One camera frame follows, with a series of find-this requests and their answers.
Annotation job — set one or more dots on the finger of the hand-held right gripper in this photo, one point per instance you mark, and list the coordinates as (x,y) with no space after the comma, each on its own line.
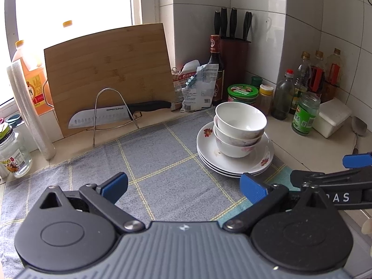
(359,161)
(325,178)

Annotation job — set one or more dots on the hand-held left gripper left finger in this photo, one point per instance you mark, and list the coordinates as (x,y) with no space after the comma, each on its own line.
(114,186)

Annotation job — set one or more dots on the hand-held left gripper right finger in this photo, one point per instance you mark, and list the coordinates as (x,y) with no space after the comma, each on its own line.
(252,189)

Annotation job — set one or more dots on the white flower print bowl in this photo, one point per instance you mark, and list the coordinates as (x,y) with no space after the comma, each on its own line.
(235,150)

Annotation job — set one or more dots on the plain white bowl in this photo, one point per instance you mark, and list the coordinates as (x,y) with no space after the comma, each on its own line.
(232,141)
(241,119)

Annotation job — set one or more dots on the person's right hand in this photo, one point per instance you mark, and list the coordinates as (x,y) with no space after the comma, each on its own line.
(368,226)

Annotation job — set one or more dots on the metal spatula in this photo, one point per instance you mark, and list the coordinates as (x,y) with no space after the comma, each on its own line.
(359,126)

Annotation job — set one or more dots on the grey checked cloth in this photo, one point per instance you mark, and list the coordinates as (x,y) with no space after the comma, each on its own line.
(159,165)

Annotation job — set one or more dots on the white plastic box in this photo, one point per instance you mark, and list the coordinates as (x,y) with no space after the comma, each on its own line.
(332,116)

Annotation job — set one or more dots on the green label glass jar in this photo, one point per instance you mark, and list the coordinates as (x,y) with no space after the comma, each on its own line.
(305,116)

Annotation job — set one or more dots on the red cap glass bottle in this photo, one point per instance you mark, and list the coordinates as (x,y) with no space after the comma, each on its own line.
(283,98)

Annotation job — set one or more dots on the orange label oil bottle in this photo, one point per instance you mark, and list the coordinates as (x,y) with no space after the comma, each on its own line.
(332,75)

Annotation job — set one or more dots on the yellow lid spice jar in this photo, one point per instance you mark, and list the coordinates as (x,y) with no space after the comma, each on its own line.
(266,98)

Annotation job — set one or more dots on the green lid sauce jar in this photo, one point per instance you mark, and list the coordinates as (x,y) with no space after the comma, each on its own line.
(242,91)

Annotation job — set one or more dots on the red label sauce bottle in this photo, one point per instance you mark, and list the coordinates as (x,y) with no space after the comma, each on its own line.
(317,72)

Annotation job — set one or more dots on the glass jar yellow green lid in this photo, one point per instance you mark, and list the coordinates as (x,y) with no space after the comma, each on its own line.
(17,157)

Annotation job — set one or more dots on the clear plastic wrap roll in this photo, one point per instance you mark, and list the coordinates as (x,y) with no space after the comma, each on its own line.
(35,122)

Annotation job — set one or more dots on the yellow cap dark sauce bottle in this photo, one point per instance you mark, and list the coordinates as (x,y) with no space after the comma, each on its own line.
(302,75)

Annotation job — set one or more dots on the small green cap bottle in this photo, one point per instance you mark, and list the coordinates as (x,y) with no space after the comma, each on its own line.
(257,81)

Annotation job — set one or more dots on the blue white seasoning bag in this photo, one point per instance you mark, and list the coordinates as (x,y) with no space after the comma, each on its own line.
(200,90)

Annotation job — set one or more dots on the teal lidded container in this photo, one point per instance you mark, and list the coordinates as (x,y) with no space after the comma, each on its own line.
(14,120)

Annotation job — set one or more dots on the dark red knife block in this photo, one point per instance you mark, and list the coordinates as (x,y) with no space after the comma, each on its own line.
(235,69)

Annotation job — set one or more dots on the bamboo cutting board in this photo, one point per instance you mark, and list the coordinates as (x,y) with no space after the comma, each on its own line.
(101,64)

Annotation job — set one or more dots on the red white seasoning bag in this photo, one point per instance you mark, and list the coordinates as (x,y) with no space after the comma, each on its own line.
(181,78)

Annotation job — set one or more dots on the metal binder clip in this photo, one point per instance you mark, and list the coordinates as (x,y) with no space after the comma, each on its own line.
(174,70)

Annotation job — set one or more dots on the dark soy sauce bottle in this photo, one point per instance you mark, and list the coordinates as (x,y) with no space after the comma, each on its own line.
(216,61)

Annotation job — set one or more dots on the large orange oil bottle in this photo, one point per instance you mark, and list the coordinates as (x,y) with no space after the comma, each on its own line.
(35,78)

